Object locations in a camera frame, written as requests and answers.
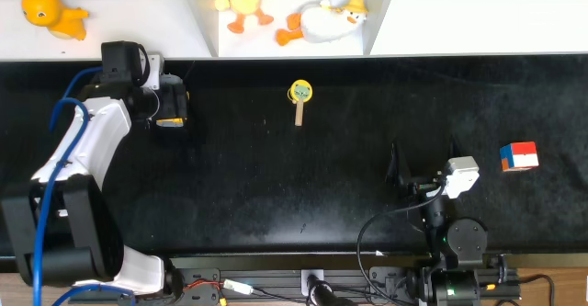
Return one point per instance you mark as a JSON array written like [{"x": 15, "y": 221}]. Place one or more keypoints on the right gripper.
[{"x": 425, "y": 186}]

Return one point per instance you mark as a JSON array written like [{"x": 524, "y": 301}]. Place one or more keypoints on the many-coloured puzzle cube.
[{"x": 521, "y": 156}]

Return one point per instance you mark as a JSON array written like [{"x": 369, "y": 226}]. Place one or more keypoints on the yellow rattle drum toy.
[{"x": 301, "y": 91}]

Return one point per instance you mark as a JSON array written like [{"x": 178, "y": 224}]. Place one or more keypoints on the grey and yellow toy truck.
[{"x": 170, "y": 122}]

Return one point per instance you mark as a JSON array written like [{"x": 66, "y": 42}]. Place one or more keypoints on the yellow rubber duck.
[{"x": 46, "y": 12}]

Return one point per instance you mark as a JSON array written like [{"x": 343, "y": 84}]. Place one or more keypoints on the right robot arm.
[{"x": 466, "y": 241}]

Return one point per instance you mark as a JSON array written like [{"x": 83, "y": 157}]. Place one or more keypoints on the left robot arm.
[{"x": 101, "y": 136}]

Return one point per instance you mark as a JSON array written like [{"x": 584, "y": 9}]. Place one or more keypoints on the white shelf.
[{"x": 459, "y": 26}]

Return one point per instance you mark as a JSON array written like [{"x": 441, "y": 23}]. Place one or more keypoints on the white plush duck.
[{"x": 326, "y": 23}]

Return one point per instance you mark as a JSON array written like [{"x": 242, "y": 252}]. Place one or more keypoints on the yellow plush duck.
[{"x": 243, "y": 3}]

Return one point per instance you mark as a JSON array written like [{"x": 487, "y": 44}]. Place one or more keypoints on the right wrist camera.
[{"x": 460, "y": 175}]

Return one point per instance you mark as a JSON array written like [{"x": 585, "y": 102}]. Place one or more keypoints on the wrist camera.
[
  {"x": 460, "y": 175},
  {"x": 155, "y": 71}
]

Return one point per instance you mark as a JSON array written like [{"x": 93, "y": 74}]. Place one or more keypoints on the mounting rail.
[{"x": 285, "y": 278}]

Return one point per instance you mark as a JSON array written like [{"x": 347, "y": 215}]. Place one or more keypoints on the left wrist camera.
[{"x": 155, "y": 71}]

